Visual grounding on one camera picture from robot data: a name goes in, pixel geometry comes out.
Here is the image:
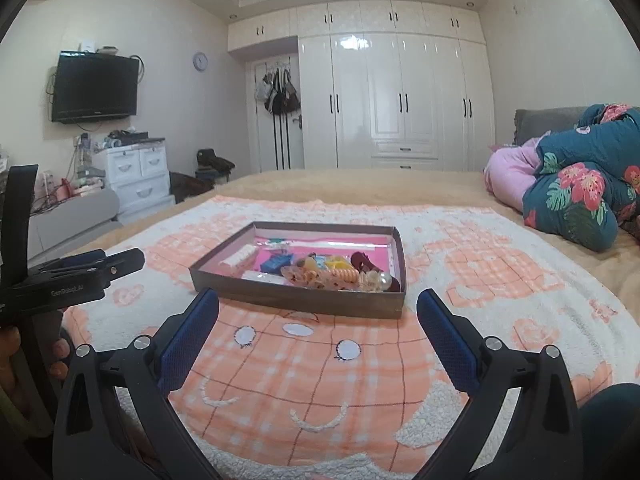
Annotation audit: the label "white wardrobe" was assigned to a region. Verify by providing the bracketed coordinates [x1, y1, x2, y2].
[227, 0, 496, 172]

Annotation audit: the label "white door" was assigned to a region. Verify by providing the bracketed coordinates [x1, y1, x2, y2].
[245, 57, 306, 173]

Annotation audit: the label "orange white plush blanket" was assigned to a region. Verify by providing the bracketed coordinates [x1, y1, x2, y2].
[60, 195, 640, 480]

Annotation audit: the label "dark red snap hair clip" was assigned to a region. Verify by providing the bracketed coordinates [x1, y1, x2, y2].
[350, 251, 381, 272]

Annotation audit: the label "dark clothes on stool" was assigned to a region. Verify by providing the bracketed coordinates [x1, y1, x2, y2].
[196, 148, 236, 183]

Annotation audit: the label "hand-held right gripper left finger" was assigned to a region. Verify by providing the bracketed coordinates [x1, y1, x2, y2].
[52, 287, 223, 480]

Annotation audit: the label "blue floral quilt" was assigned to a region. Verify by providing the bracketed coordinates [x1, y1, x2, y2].
[522, 103, 640, 253]

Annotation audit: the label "pink quilt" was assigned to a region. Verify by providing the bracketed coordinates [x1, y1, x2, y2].
[482, 135, 543, 211]

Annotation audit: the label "black wall television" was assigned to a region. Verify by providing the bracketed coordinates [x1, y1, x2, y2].
[50, 51, 139, 124]

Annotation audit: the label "orange spiral hair tie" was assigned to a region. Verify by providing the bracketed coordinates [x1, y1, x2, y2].
[327, 267, 360, 286]

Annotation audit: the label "white drawer cabinet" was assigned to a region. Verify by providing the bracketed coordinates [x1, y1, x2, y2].
[92, 140, 176, 211]

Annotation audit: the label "black box on cabinet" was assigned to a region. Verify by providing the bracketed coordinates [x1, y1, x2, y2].
[107, 130, 151, 146]

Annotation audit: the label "hanging bags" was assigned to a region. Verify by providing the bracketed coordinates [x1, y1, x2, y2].
[255, 67, 302, 116]

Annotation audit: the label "clear bead hair tie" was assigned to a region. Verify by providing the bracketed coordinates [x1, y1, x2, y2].
[359, 270, 393, 293]

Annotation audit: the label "hanging dark straps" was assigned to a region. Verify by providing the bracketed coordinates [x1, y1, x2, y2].
[272, 112, 291, 171]

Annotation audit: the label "brown cardboard box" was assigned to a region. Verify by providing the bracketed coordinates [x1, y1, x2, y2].
[189, 221, 407, 320]

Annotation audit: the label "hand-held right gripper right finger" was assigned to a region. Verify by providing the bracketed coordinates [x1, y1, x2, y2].
[416, 287, 586, 480]

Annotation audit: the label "dark brown cloth pile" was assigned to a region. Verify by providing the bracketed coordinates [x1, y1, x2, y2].
[169, 171, 216, 204]

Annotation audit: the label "person's left hand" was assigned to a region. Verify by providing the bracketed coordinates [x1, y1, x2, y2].
[50, 337, 71, 378]

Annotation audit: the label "translucent dark blue box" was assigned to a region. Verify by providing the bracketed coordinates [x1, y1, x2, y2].
[259, 252, 293, 275]

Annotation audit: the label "beige bed cover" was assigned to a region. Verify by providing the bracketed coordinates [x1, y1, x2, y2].
[30, 167, 640, 361]

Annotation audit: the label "person's dark trouser leg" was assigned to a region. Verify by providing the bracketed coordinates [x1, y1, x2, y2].
[580, 384, 640, 480]

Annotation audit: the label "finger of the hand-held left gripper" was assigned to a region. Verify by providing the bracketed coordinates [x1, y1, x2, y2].
[27, 251, 106, 277]
[101, 248, 146, 282]

